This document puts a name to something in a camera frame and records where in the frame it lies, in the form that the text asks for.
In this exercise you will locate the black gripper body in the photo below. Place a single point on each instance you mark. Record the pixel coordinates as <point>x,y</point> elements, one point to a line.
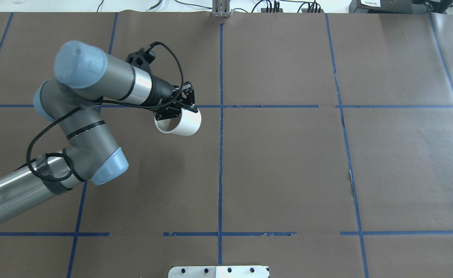
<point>161,93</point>

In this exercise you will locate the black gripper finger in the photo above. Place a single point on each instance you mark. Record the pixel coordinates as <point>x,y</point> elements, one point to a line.
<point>188,106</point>

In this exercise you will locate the white smiley mug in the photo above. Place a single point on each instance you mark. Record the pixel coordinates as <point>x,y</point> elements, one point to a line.
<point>186,124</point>

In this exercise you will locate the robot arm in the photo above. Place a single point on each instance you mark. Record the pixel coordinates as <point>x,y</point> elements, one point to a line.
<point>78,146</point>

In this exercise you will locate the black power strip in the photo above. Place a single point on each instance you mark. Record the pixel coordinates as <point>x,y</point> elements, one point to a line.
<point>289,6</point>

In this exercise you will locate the black box device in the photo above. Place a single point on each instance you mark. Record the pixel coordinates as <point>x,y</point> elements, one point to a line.
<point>399,6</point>

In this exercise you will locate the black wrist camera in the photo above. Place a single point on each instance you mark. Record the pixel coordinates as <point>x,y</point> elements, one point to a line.
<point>142,59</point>

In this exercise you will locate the aluminium frame post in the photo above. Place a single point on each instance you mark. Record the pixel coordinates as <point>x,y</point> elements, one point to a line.
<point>221,9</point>

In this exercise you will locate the white pedestal column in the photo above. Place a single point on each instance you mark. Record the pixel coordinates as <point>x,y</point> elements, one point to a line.
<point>238,271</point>

